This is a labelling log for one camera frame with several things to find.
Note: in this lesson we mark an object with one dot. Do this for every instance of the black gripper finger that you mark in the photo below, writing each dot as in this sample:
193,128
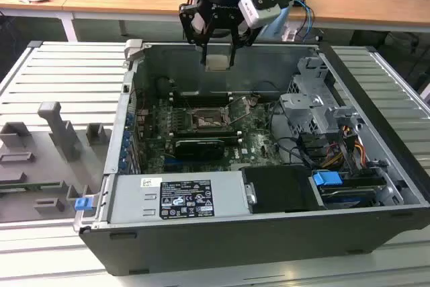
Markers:
243,36
188,21

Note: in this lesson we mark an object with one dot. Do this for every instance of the silver CPU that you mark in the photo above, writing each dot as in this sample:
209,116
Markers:
217,63

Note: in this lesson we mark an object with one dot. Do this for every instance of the black RAM slot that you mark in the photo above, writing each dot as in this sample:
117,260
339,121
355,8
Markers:
201,95
205,137
201,102
205,131

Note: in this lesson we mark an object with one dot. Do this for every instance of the CPU socket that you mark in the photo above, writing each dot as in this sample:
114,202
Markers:
194,122

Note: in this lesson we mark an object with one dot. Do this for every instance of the blue slot retainer clip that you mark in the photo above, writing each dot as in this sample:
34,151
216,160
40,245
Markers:
129,117
124,153
126,139
123,165

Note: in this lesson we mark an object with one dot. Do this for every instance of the white power adapter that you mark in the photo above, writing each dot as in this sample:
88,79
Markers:
289,35

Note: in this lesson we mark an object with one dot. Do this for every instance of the grey case latch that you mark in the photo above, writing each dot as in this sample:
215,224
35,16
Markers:
133,48

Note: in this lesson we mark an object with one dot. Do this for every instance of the silver metal drive cage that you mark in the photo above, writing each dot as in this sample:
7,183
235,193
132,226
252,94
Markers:
302,105

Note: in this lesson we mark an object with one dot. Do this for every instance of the green motherboard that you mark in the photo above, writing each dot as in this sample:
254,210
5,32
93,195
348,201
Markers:
258,146

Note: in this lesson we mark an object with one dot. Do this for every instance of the black graphics card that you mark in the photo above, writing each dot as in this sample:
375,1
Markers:
198,150

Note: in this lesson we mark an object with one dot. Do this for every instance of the black plastic shroud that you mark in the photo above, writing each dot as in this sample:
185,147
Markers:
279,189

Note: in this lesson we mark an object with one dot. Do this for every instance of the hard disk in blue carrier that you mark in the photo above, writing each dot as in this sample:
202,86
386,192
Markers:
326,178

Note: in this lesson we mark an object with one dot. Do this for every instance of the grey power supply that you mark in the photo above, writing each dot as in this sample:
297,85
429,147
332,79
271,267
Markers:
134,199

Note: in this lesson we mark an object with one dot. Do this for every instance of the grey parts rack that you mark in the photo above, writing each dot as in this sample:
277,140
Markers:
40,166

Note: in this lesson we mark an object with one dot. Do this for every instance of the blue plastic tab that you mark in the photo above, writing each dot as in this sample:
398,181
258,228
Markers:
83,203

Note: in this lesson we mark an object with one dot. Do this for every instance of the black PC case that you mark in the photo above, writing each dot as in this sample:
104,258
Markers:
235,250

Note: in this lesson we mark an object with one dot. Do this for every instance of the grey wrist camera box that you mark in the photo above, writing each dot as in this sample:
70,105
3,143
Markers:
198,25

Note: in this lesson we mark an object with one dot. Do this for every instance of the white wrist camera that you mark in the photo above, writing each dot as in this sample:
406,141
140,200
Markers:
258,11

